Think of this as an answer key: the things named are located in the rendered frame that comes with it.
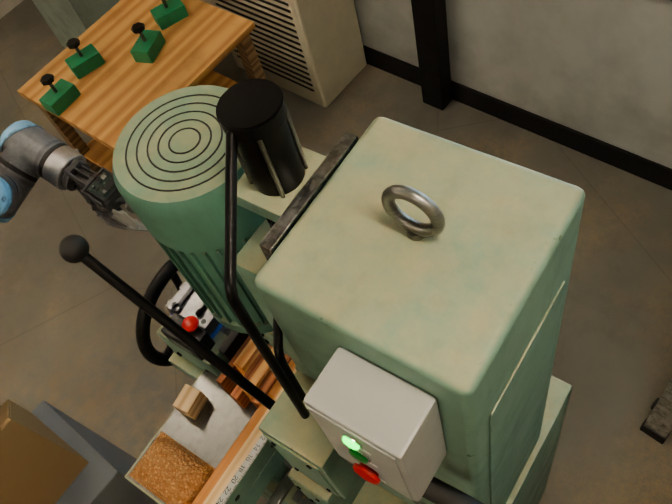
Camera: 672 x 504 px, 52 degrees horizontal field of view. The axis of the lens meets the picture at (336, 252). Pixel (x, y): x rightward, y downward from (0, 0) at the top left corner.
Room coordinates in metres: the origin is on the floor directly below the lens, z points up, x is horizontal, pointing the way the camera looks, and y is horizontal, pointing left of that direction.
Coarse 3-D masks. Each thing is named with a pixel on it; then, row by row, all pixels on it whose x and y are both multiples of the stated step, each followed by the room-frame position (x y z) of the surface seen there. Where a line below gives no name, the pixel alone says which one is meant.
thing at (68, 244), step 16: (64, 240) 0.56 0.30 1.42; (80, 240) 0.55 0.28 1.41; (64, 256) 0.54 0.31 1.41; (80, 256) 0.54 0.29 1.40; (96, 272) 0.53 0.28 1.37; (112, 272) 0.53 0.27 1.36; (128, 288) 0.51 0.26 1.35; (144, 304) 0.49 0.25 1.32; (160, 320) 0.48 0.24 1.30; (176, 336) 0.46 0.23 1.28; (192, 336) 0.46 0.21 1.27; (208, 352) 0.44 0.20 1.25; (224, 368) 0.42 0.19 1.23; (240, 384) 0.41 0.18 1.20; (272, 400) 0.38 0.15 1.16
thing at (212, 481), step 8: (272, 392) 0.50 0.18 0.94; (264, 408) 0.48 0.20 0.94; (256, 416) 0.47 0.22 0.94; (248, 424) 0.46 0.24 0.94; (256, 424) 0.45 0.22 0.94; (248, 432) 0.44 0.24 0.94; (240, 440) 0.44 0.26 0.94; (232, 448) 0.43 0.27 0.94; (240, 448) 0.42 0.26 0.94; (224, 456) 0.42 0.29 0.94; (232, 456) 0.41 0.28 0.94; (224, 464) 0.41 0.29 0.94; (216, 472) 0.40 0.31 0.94; (208, 480) 0.39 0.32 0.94; (216, 480) 0.39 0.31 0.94; (208, 488) 0.38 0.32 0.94; (200, 496) 0.37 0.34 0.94
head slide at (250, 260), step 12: (264, 228) 0.47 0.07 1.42; (252, 240) 0.46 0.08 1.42; (240, 252) 0.45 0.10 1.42; (252, 252) 0.44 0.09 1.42; (240, 264) 0.43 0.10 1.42; (252, 264) 0.43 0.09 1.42; (264, 264) 0.42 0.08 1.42; (252, 276) 0.42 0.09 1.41; (252, 288) 0.43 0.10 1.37; (264, 312) 0.44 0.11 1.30; (288, 348) 0.43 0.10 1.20
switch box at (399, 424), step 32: (352, 352) 0.26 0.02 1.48; (320, 384) 0.24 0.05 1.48; (352, 384) 0.23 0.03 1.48; (384, 384) 0.22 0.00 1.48; (320, 416) 0.22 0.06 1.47; (352, 416) 0.21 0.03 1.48; (384, 416) 0.20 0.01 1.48; (416, 416) 0.19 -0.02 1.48; (384, 448) 0.17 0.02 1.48; (416, 448) 0.17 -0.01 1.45; (384, 480) 0.19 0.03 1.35; (416, 480) 0.16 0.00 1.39
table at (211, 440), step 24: (168, 360) 0.67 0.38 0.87; (216, 384) 0.57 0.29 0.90; (216, 408) 0.52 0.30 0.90; (240, 408) 0.51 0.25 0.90; (168, 432) 0.51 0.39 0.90; (192, 432) 0.50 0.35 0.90; (216, 432) 0.48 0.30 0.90; (240, 432) 0.47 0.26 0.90; (216, 456) 0.44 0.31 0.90; (264, 480) 0.38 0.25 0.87
